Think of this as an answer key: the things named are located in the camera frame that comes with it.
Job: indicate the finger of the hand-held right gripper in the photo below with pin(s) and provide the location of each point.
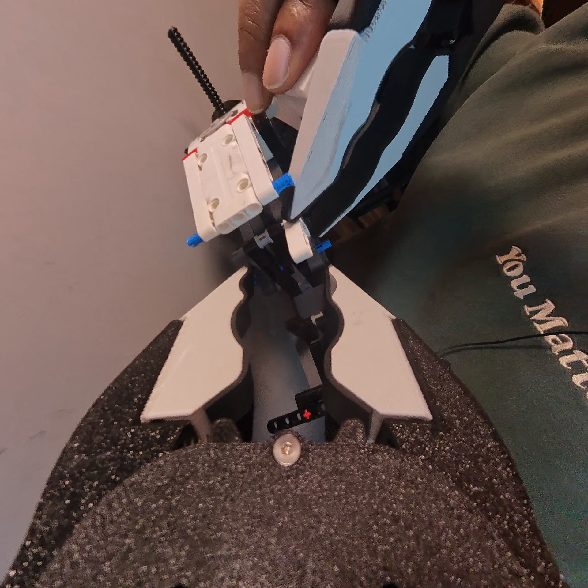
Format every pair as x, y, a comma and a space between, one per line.
413, 119
330, 119

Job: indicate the grey desk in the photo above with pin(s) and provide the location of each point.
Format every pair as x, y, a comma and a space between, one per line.
69, 183

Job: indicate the person's right hand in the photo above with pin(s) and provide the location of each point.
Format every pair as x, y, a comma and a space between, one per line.
275, 36

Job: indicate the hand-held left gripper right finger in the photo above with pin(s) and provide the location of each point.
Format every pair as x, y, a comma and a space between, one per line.
376, 363

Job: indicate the person in green sweatshirt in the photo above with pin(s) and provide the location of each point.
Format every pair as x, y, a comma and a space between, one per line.
482, 206

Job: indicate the white angled brick beam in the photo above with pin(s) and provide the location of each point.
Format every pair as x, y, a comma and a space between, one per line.
298, 241

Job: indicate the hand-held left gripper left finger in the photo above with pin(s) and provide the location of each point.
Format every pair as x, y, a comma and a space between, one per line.
197, 363

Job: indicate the white spotted brick truck model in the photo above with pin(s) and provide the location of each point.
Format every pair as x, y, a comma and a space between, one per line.
225, 179

